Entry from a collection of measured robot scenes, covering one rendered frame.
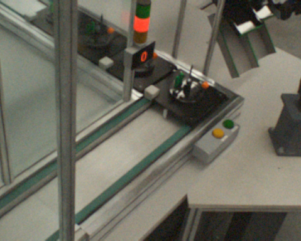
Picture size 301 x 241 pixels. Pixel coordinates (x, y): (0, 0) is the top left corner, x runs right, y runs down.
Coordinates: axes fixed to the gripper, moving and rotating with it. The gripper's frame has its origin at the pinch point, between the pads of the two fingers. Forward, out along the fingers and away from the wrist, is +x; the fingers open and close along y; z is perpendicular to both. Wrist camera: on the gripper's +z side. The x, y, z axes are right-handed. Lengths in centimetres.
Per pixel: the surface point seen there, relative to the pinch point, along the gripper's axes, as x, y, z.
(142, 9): 10, 66, 17
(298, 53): 95, -160, -105
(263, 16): 8.5, 2.6, -5.5
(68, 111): -34, 123, 21
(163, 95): 21, 52, -25
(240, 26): 7.8, 18.4, -4.8
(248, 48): 11.1, 10.0, -17.9
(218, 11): 13.0, 25.0, 2.8
